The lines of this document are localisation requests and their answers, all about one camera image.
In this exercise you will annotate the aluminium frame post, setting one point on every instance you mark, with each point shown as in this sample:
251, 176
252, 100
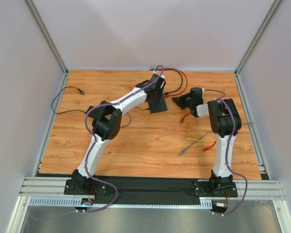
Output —
257, 37
43, 30

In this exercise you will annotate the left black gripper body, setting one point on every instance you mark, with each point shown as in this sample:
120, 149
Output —
155, 99

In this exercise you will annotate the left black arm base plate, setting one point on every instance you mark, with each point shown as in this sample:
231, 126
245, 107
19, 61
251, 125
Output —
89, 187

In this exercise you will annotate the black network switch box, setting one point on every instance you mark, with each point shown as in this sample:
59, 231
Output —
157, 105

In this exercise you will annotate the black cloth strip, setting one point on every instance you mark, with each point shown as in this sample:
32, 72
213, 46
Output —
147, 190

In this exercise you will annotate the right aluminium frame post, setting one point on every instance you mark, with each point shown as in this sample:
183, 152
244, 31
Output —
257, 37

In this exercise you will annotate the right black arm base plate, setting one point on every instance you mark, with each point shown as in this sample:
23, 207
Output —
205, 189

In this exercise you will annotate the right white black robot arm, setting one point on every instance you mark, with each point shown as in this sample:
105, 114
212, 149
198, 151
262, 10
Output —
225, 123

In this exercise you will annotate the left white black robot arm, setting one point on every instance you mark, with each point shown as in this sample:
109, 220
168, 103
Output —
103, 121

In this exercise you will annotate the front aluminium rail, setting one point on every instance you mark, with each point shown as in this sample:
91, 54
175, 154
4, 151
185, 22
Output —
54, 186

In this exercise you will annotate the left aluminium frame post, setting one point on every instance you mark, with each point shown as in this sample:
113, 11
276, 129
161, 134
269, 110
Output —
43, 30

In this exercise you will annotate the grey slotted cable duct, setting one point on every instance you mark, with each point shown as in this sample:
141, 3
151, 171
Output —
78, 202

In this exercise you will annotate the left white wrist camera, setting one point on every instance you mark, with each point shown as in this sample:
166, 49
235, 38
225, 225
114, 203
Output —
159, 73

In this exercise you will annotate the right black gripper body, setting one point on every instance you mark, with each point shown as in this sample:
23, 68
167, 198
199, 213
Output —
184, 101

